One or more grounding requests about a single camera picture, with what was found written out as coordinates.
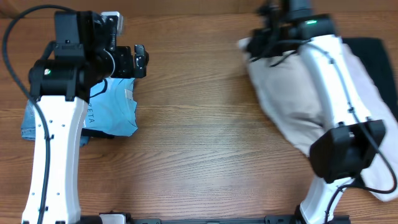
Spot beige khaki shorts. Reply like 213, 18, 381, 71
238, 36, 398, 202

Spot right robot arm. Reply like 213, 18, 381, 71
248, 1, 386, 223

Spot folded blue denim jeans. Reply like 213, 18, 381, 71
21, 100, 95, 147

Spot folded light blue t-shirt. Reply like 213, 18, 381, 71
83, 78, 137, 136

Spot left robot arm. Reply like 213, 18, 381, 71
22, 10, 149, 224

